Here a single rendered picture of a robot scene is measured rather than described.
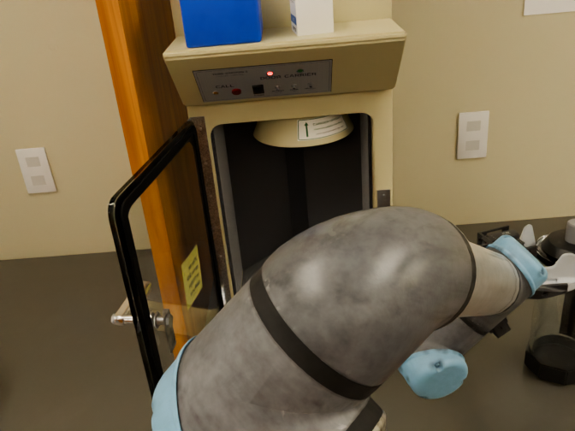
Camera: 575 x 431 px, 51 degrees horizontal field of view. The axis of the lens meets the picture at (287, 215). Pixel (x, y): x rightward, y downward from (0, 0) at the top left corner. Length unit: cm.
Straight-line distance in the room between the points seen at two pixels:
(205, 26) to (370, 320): 54
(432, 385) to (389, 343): 40
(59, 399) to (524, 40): 119
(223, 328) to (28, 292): 111
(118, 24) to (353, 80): 33
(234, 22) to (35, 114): 79
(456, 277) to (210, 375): 18
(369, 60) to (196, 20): 24
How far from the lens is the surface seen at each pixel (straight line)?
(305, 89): 90
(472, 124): 148
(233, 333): 40
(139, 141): 90
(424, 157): 148
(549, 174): 160
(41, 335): 133
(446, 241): 43
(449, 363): 76
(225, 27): 82
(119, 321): 82
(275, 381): 39
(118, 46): 87
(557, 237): 100
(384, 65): 87
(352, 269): 37
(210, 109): 96
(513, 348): 116
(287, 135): 99
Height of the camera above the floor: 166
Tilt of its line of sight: 26 degrees down
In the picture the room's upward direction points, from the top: 5 degrees counter-clockwise
